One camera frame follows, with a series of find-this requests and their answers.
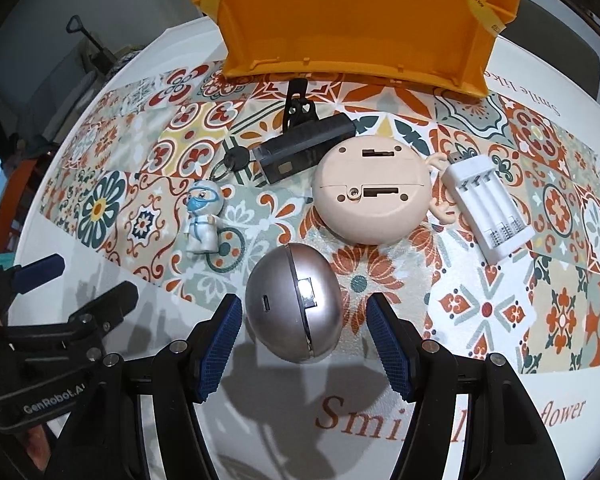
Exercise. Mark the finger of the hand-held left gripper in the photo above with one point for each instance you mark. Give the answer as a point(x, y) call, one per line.
point(42, 267)
point(112, 302)

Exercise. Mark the black bike light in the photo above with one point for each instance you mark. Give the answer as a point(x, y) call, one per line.
point(300, 142)

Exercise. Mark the white battery charger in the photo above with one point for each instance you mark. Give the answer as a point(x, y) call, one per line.
point(485, 205)

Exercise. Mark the silver egg-shaped device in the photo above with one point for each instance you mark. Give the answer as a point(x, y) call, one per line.
point(280, 310)

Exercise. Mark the white doctor figurine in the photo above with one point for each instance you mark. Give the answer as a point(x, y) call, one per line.
point(205, 225)

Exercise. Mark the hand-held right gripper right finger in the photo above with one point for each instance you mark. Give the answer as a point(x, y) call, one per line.
point(392, 355)

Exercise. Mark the orange plastic bin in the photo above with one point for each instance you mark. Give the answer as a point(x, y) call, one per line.
point(355, 25)

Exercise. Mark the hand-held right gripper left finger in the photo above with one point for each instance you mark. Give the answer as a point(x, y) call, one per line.
point(219, 352)

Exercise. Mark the beige round device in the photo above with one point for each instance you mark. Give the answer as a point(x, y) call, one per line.
point(370, 210)

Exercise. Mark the orange crate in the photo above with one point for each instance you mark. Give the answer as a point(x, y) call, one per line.
point(17, 200)

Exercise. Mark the grey chair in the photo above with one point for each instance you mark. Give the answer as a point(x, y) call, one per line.
point(545, 45)

